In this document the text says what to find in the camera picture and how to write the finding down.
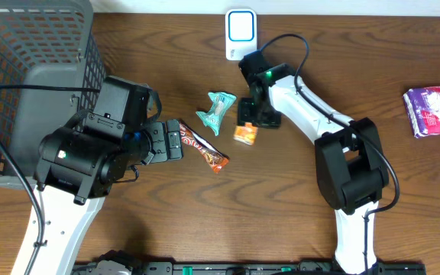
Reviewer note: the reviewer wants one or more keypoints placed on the red orange snack bar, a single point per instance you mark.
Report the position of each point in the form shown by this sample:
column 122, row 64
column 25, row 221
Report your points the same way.
column 213, row 158

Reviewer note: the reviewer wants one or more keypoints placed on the teal candy packet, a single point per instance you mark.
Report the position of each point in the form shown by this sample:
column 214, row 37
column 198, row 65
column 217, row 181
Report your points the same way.
column 221, row 102

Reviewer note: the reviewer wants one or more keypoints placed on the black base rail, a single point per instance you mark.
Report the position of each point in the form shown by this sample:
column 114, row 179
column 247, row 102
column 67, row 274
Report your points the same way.
column 109, row 267

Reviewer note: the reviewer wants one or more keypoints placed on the white barcode scanner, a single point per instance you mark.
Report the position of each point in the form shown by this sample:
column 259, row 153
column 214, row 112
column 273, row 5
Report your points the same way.
column 240, row 33

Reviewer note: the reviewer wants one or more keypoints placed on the grey plastic mesh basket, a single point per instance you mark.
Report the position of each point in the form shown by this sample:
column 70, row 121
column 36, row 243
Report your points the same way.
column 50, row 68

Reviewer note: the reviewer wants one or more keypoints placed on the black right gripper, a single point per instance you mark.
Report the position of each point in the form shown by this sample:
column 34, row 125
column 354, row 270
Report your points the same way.
column 245, row 116

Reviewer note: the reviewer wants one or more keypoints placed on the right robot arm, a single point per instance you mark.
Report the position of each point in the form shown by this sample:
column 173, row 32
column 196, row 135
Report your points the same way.
column 349, row 170

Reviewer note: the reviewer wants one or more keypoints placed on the purple snack packet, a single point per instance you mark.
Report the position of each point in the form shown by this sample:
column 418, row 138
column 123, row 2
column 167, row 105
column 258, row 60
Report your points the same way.
column 423, row 110

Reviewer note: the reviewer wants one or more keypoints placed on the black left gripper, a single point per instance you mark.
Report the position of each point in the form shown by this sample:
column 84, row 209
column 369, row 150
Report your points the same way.
column 159, row 141

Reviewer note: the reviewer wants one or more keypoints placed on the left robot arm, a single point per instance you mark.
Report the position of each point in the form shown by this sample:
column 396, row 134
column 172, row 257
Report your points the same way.
column 74, row 174

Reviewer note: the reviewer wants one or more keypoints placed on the small orange white box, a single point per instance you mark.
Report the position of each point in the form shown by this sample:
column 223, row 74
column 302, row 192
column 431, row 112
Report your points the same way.
column 246, row 134

